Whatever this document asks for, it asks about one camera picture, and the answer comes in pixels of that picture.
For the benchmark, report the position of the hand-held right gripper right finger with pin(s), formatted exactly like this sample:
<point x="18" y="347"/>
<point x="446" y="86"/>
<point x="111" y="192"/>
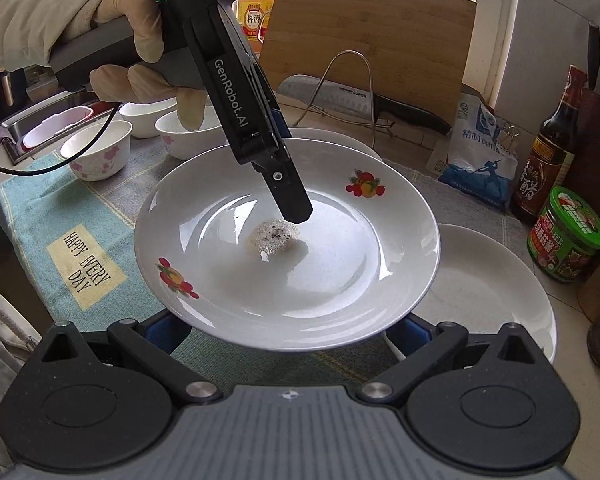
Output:
<point x="410" y="335"/>

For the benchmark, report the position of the person's left forearm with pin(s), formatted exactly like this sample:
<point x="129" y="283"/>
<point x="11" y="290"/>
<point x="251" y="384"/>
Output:
<point x="30" y="15"/>

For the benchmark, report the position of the white and blue salt bag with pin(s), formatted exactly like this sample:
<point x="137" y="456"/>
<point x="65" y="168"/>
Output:
<point x="480" y="160"/>

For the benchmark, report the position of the plain white bowl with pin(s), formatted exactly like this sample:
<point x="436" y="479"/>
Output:
<point x="145" y="122"/>
<point x="190" y="145"/>

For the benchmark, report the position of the grey and teal dish mat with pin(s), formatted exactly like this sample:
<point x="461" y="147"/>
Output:
<point x="80" y="210"/>

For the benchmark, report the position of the bamboo cutting board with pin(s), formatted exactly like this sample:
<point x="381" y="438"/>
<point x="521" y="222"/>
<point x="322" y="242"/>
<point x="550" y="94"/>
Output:
<point x="380" y="35"/>

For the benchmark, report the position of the grey scrubber ball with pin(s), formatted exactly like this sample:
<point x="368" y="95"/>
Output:
<point x="270" y="237"/>

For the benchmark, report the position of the dark vinegar bottle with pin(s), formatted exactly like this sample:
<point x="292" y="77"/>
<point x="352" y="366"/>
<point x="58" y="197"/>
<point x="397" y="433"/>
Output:
<point x="545" y="160"/>

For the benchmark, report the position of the person's left hand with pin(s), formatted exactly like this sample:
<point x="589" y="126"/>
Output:
<point x="147" y="35"/>

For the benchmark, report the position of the yellow cooking wine bottle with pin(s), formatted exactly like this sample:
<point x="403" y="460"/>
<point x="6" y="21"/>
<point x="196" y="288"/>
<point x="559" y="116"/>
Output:
<point x="252" y="17"/>

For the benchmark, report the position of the white plate with fruit print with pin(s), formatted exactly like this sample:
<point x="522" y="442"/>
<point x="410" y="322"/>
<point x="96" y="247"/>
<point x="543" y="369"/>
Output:
<point x="355" y="260"/>

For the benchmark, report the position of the grey kitchen knife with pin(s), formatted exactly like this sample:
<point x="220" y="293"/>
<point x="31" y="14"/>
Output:
<point x="340" y="97"/>

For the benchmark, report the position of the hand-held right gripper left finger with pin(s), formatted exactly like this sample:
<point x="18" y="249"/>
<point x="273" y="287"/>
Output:
<point x="165" y="332"/>

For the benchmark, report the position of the white bowl with pink flowers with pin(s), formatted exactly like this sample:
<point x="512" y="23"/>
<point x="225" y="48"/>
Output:
<point x="100" y="160"/>

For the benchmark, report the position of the green lid sauce jar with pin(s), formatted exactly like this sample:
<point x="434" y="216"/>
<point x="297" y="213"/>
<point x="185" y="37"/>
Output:
<point x="565" y="240"/>

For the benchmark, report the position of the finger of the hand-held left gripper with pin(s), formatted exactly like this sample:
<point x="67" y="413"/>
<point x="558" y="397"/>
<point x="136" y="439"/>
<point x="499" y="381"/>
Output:
<point x="281" y="124"/>
<point x="290" y="195"/>

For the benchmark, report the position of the stainless steel sink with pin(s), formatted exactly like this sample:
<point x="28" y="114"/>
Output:
<point x="15" y="129"/>

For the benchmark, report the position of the person's beige clothing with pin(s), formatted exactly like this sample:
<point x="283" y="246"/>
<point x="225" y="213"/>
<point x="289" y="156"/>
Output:
<point x="0" y="360"/>

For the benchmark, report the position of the red and white basin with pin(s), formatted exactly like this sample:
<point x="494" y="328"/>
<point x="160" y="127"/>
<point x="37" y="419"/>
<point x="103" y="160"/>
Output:
<point x="50" y="127"/>

